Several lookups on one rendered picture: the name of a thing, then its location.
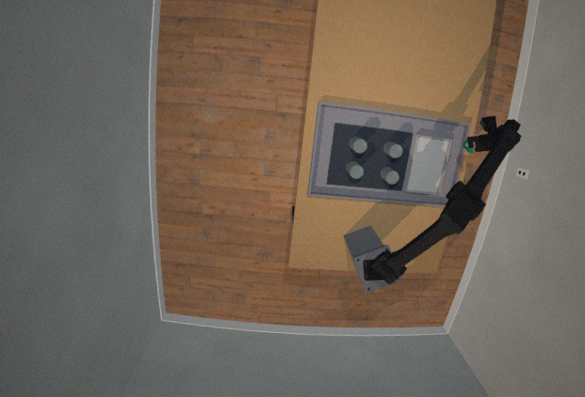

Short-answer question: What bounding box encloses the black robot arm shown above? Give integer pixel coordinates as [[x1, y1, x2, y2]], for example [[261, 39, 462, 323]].
[[363, 116, 521, 284]]

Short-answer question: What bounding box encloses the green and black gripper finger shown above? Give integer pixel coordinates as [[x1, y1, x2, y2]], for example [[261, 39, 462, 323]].
[[463, 137, 473, 153]]

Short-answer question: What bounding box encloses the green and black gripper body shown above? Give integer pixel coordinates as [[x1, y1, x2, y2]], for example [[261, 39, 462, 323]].
[[468, 135, 492, 152]]

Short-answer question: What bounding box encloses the clear glass jar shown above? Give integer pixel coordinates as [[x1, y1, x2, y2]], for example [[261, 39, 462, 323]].
[[346, 161, 364, 178], [380, 166, 399, 185], [349, 136, 367, 154], [383, 142, 403, 158]]

